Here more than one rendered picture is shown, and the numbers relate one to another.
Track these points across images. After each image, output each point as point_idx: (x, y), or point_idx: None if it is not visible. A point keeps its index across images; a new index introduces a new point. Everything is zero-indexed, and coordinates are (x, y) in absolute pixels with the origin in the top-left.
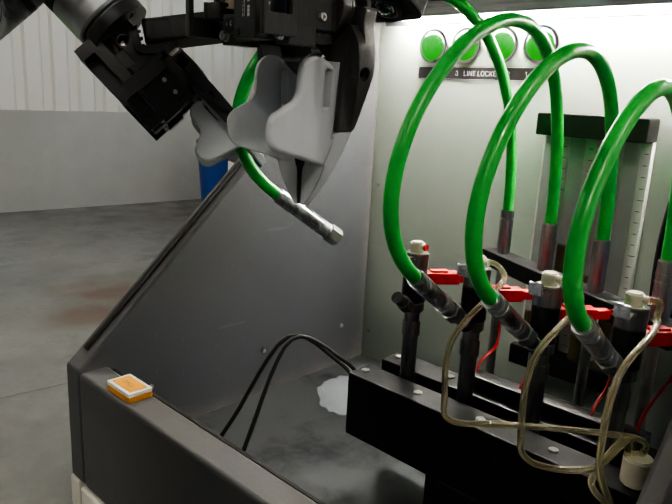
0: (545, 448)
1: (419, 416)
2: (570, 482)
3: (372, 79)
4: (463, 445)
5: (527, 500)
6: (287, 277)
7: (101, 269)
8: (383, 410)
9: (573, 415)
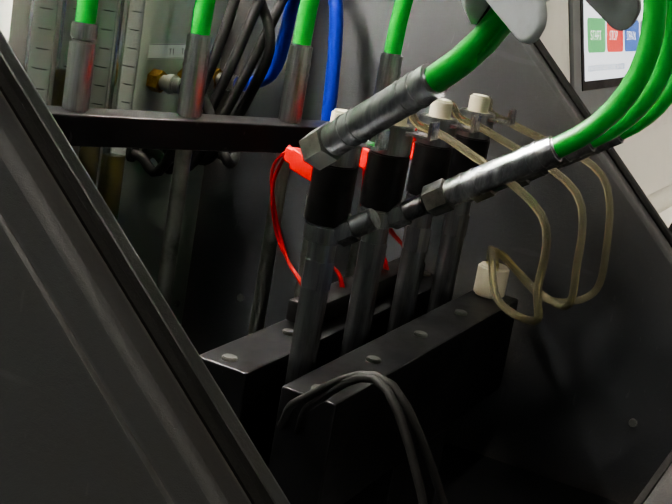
0: (458, 316)
1: (403, 384)
2: (490, 328)
3: None
4: (433, 377)
5: (464, 385)
6: None
7: None
8: (369, 422)
9: (392, 278)
